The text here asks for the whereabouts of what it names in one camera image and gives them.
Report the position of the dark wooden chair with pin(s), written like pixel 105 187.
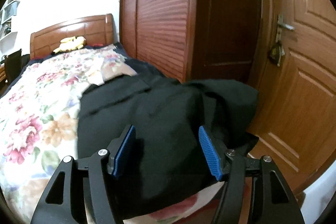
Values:
pixel 14 64

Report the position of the red-brown louvered wardrobe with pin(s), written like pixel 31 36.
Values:
pixel 192 39

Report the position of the yellow Pikachu plush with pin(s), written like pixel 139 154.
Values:
pixel 70 44

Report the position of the white wall shelf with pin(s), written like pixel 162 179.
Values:
pixel 8 31

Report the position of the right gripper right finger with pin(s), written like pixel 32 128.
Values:
pixel 271 201

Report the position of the wooden headboard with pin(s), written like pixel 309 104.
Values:
pixel 97 30

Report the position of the wooden room door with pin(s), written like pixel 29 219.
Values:
pixel 295 119

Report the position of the floral blanket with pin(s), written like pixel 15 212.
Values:
pixel 39 117

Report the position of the metal door handle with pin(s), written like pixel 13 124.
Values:
pixel 277 51

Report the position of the wooden desk with cabinets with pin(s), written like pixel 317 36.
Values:
pixel 2 73

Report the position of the black double-breasted coat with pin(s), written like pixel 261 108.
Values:
pixel 166 164

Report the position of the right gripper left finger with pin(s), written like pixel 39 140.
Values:
pixel 86 186

